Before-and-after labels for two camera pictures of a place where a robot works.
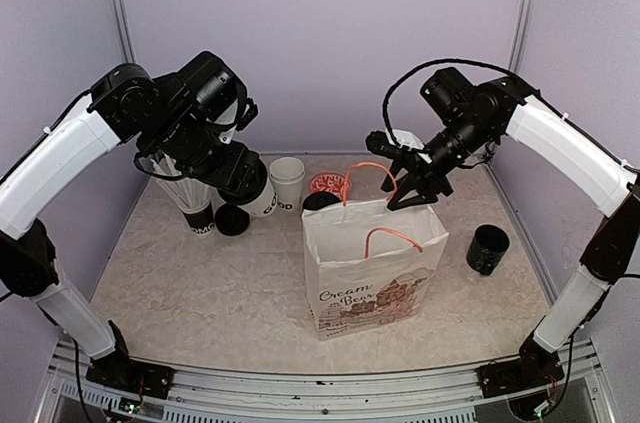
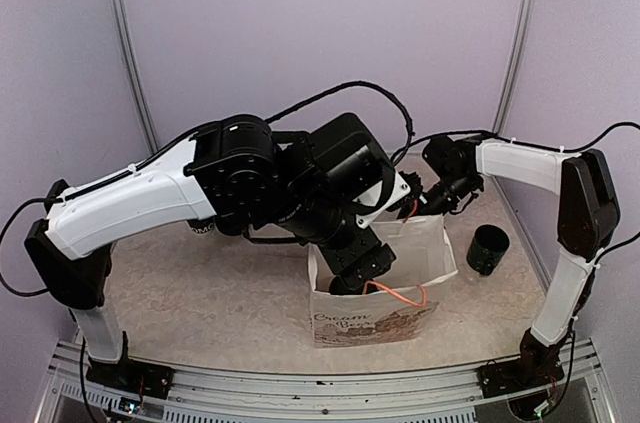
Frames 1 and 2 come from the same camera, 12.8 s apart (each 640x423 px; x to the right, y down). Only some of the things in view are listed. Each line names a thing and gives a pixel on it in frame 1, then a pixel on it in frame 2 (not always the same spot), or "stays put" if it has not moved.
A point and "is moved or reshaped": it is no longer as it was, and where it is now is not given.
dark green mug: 486,249 stays put
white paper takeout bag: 370,266 is moved or reshaped
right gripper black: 424,176 → 424,209
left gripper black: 233,173 → 345,265
